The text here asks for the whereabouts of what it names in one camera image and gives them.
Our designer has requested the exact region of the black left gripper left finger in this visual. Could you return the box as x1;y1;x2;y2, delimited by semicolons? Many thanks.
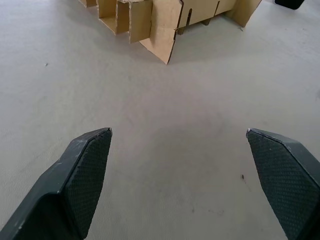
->
0;127;113;240

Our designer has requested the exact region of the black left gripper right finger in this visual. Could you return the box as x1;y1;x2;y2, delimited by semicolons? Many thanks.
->
245;128;320;240

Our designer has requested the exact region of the black object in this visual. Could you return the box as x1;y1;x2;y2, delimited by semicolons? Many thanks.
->
273;0;306;11

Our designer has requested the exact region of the brown cardboard divider structure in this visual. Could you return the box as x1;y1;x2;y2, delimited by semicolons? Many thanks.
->
77;0;263;65

